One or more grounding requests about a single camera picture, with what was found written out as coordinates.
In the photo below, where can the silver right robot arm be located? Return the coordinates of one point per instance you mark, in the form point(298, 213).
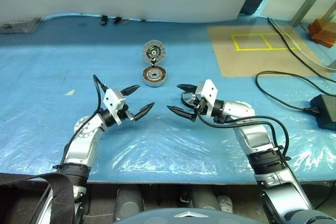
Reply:
point(252, 134)

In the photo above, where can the black power adapter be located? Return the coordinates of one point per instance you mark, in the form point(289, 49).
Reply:
point(325, 111)

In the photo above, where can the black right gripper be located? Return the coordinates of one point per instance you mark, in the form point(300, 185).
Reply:
point(200, 108)

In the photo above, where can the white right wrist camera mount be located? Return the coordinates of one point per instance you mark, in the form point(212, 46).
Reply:
point(210, 90)

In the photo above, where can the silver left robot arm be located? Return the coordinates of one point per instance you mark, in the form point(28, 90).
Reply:
point(84, 140)

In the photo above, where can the pale tape scrap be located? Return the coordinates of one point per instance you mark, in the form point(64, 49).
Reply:
point(70, 92)

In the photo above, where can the white rounded shape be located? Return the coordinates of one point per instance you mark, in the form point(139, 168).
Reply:
point(225, 204)

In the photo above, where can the silver spoked motor rotor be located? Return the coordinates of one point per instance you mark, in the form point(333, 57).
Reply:
point(187, 99)

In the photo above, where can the silver motor cover with circuit board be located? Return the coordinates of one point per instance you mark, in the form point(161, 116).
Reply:
point(153, 51)

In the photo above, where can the brown cardboard sheet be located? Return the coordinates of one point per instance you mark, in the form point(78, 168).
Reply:
point(236, 61)

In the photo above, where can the clear plastic tray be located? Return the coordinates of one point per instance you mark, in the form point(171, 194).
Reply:
point(18, 26)

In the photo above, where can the silver motor stator with copper windings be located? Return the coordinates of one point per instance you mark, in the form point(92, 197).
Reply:
point(155, 77)

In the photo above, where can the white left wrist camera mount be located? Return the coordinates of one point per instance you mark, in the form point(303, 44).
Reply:
point(111, 100)

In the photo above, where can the grey rounded cylinder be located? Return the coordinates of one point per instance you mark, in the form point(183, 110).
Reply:
point(202, 199)
point(128, 203)

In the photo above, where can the blue plastic table sheet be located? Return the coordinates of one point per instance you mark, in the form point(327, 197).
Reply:
point(52, 77)

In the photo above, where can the small black clip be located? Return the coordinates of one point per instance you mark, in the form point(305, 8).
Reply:
point(103, 20)
point(116, 20)

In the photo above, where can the brown wooden block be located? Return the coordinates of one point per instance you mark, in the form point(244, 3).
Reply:
point(323, 32)

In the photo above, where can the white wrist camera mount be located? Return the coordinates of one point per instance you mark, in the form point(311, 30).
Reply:
point(111, 100)
point(210, 90)

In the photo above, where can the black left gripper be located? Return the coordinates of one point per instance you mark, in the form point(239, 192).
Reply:
point(123, 112)

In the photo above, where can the grey robot torso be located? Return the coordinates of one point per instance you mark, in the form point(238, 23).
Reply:
point(183, 218)

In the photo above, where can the clear plastic strip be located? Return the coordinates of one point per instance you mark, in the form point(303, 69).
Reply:
point(315, 61)

